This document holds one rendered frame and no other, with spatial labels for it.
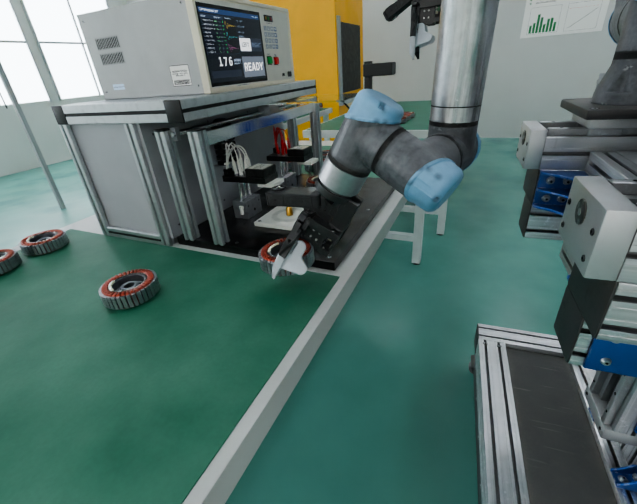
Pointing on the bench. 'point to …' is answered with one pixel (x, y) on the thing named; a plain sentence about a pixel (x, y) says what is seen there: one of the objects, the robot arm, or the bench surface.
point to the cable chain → (222, 148)
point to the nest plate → (276, 218)
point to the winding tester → (175, 48)
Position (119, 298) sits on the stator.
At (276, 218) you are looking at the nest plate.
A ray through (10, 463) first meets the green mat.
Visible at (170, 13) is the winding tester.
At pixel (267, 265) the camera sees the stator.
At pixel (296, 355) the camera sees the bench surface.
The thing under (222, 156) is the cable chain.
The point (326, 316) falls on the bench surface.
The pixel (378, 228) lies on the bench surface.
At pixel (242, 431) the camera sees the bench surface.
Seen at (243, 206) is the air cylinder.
